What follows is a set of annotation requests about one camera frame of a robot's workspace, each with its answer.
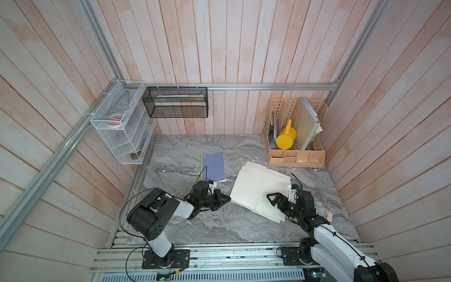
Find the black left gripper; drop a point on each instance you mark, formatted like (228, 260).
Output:
(218, 194)

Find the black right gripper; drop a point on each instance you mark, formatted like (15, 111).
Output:
(277, 200)

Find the yellow cover notebook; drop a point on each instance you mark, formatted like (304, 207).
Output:
(252, 186)

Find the purple cover notebook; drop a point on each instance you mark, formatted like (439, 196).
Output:
(213, 167)

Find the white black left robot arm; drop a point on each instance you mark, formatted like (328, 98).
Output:
(152, 214)

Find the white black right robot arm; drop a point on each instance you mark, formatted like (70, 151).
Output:
(324, 245)

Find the open white lined notebook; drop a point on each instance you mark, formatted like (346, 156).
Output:
(260, 167)

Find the small pink white eraser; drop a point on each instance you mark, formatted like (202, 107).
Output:
(329, 216)

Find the yellow plastic watering can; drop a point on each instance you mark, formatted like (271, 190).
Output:
(286, 138)

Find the beige plastic desk organizer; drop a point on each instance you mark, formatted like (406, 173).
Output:
(314, 155)

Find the grey book in organizer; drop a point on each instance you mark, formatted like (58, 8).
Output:
(272, 132)

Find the beige folder in organizer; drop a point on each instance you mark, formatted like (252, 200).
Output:
(308, 124)

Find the tape roll on shelf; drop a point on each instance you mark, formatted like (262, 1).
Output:
(116, 120)

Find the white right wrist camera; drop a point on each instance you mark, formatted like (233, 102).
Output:
(292, 196)

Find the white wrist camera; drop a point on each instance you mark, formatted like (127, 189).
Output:
(292, 196)
(212, 185)

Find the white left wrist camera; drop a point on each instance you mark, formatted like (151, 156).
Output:
(212, 185)

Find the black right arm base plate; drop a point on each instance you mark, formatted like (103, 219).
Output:
(295, 256)

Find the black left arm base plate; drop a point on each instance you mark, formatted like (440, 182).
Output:
(178, 259)

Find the black mesh wall basket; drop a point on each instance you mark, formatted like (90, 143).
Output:
(176, 102)

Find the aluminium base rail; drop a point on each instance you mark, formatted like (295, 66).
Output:
(122, 261)

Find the horizontal aluminium wall rail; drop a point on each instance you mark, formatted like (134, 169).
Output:
(249, 86)

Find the white wire mesh shelf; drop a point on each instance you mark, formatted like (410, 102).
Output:
(128, 144)

